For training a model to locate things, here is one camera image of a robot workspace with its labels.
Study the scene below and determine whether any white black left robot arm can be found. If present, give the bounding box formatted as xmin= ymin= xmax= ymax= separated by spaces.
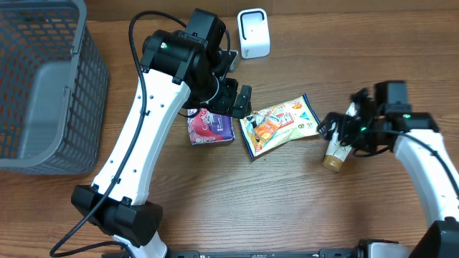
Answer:
xmin=71 ymin=9 xmax=252 ymax=257

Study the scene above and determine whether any grey plastic mesh basket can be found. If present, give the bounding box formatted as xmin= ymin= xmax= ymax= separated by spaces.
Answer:
xmin=1 ymin=0 xmax=109 ymax=175

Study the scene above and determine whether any yellow orange snack bag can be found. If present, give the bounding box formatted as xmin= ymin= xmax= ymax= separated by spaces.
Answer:
xmin=240 ymin=94 xmax=320 ymax=158

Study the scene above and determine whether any white barcode scanner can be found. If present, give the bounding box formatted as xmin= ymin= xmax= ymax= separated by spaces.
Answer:
xmin=237 ymin=8 xmax=270 ymax=59

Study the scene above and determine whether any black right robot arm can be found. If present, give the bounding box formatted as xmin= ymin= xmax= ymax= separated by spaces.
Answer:
xmin=240 ymin=80 xmax=458 ymax=257

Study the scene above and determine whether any white cosmetic tube gold cap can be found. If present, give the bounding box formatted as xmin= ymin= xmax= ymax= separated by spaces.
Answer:
xmin=319 ymin=115 xmax=352 ymax=172

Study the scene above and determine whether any orange Kleenex tissue pack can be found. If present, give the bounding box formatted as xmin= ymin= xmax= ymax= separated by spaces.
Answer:
xmin=253 ymin=113 xmax=283 ymax=143

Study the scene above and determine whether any red purple snack packet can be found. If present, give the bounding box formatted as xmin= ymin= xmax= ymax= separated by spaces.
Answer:
xmin=187 ymin=108 xmax=235 ymax=145

